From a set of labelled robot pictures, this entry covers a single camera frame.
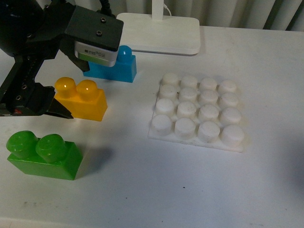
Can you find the white desk lamp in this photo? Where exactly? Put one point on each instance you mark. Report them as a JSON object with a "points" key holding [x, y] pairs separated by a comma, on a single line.
{"points": [[157, 33]]}

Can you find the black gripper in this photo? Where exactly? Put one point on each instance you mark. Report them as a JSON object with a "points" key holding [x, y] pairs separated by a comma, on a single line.
{"points": [[31, 34]]}

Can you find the green two-stud block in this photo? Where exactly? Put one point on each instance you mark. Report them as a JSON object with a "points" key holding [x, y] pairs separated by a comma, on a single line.
{"points": [[49, 156]]}

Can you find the white studded base plate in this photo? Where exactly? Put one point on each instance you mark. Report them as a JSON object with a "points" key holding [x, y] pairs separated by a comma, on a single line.
{"points": [[202, 112]]}

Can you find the blue three-stud block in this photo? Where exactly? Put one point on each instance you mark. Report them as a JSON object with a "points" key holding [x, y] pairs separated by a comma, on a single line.
{"points": [[124, 70]]}

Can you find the grey pleated curtain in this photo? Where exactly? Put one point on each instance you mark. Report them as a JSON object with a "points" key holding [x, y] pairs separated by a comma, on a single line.
{"points": [[255, 14]]}

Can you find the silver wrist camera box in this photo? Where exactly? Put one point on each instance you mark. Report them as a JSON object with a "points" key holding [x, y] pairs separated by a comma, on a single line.
{"points": [[96, 36]]}

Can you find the yellow two-stud block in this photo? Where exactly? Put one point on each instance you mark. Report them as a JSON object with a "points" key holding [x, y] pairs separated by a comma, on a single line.
{"points": [[84, 100]]}

